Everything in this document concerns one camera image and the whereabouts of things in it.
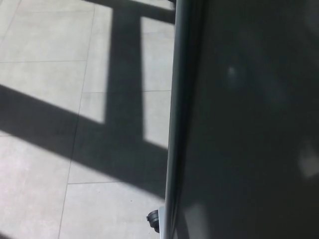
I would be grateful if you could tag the black caster wheel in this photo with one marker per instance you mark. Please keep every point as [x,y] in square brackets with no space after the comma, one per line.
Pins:
[153,221]

